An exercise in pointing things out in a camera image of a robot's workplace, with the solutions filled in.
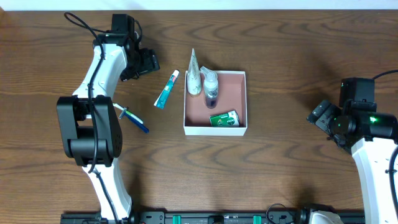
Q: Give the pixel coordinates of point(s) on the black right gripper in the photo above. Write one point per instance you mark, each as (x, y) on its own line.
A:
(321, 115)

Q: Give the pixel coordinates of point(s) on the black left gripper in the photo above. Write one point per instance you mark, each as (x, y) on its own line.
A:
(148, 62)

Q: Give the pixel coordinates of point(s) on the red green Colgate toothpaste tube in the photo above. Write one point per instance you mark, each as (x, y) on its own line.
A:
(163, 97)

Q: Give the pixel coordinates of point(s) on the white leaf-print lotion tube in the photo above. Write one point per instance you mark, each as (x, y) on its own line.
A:
(193, 76)

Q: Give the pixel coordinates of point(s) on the green and white toothbrush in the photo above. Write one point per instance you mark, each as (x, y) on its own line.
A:
(126, 112)

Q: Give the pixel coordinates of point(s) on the blue disposable razor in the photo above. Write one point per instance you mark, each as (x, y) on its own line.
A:
(139, 125)

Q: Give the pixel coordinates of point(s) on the clear pump spray bottle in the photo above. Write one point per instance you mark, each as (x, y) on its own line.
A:
(210, 86)

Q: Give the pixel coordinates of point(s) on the green and white soap packet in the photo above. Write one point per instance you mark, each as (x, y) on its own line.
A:
(229, 119)

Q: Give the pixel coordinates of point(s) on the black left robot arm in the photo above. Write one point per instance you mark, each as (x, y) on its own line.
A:
(89, 126)

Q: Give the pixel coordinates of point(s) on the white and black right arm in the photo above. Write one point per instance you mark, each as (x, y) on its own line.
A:
(371, 139)

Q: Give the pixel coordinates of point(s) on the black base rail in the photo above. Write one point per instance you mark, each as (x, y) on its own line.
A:
(185, 218)

